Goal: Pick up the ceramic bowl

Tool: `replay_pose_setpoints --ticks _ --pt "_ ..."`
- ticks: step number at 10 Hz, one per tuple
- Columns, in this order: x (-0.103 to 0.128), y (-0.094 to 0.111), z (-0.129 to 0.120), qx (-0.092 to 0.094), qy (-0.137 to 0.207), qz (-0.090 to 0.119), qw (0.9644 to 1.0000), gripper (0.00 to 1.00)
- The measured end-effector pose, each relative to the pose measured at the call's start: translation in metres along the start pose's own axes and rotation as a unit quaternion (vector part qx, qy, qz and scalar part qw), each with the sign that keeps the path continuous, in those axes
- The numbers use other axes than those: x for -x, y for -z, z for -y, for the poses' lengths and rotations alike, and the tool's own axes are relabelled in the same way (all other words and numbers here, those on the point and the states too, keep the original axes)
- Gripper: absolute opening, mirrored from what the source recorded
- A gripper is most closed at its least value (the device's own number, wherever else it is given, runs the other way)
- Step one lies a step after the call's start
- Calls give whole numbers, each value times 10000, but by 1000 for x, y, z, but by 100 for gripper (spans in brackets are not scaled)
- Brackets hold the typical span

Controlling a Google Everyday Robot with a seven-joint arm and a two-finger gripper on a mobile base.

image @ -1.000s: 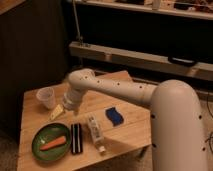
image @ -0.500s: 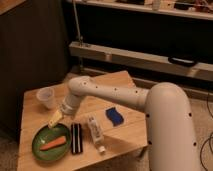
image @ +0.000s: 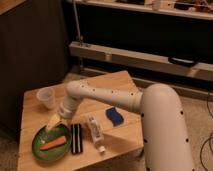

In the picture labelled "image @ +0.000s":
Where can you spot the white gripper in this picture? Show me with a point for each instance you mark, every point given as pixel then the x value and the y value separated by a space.
pixel 66 110

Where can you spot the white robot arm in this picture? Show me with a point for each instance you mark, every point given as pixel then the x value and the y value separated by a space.
pixel 166 141

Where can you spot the green ceramic bowl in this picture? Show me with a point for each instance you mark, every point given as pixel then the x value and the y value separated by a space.
pixel 42 137

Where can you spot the orange carrot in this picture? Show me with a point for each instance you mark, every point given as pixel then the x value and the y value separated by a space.
pixel 54 143

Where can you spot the black white striped block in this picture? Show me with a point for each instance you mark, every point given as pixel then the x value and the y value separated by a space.
pixel 76 139

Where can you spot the white plastic cup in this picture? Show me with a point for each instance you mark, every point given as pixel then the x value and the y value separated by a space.
pixel 46 96

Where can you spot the white toothpaste tube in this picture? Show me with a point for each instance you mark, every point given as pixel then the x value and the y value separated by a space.
pixel 96 134

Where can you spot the wooden table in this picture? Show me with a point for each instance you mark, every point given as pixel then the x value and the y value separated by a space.
pixel 120 140

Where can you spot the blue sponge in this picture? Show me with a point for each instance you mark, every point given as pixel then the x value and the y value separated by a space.
pixel 114 116

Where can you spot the vertical metal pole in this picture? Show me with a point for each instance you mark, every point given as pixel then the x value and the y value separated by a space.
pixel 79 37

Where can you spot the black handle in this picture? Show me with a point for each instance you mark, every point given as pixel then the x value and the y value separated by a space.
pixel 182 62

